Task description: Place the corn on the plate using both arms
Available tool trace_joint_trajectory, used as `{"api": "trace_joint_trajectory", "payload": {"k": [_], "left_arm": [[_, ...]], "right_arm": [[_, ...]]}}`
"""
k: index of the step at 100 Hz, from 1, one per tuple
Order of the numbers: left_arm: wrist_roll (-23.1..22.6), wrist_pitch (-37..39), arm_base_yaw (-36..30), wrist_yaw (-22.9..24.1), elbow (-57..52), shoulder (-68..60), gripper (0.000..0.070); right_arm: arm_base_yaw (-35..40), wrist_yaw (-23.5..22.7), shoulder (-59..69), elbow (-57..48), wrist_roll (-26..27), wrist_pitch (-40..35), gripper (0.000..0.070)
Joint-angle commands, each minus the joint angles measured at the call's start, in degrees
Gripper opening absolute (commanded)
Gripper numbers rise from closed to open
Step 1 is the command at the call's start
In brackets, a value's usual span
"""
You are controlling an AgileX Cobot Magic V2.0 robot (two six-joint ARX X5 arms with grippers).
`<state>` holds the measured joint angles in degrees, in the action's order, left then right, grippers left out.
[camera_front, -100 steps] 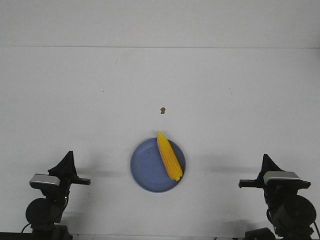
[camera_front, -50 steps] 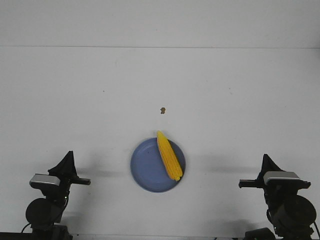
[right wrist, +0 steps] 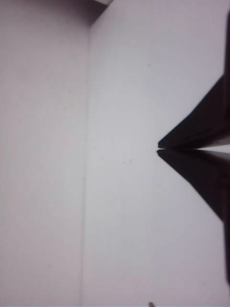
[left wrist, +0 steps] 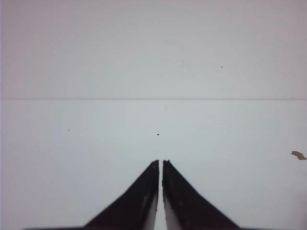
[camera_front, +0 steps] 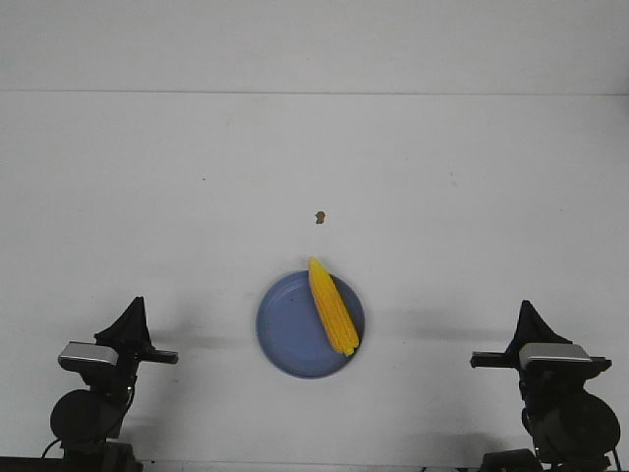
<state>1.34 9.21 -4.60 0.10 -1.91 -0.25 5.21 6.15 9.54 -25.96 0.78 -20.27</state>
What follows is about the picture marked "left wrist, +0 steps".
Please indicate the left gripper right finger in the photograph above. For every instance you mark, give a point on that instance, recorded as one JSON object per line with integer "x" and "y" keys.
{"x": 186, "y": 209}

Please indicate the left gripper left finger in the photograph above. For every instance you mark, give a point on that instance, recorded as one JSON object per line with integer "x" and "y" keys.
{"x": 135, "y": 209}

